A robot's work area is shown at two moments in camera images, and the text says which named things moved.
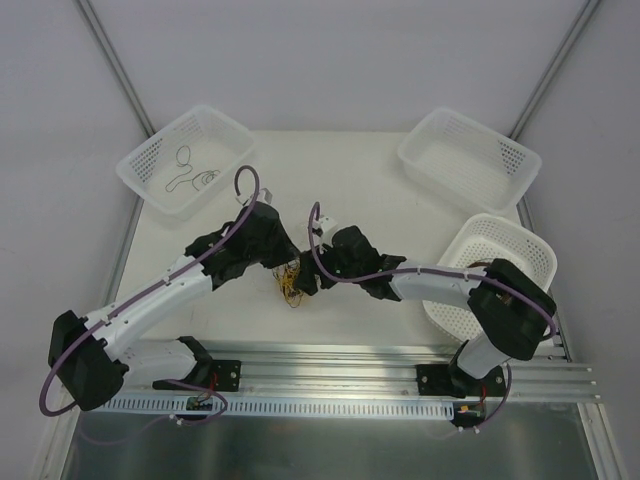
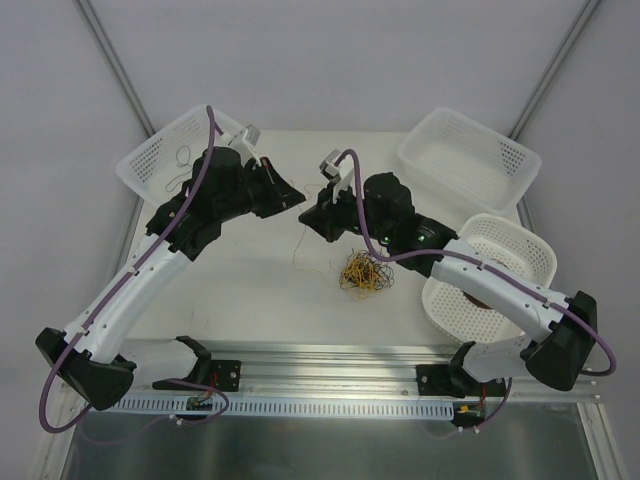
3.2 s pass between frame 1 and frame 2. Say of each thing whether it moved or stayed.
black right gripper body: moved
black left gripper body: moved
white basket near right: stayed
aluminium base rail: stayed
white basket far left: stayed
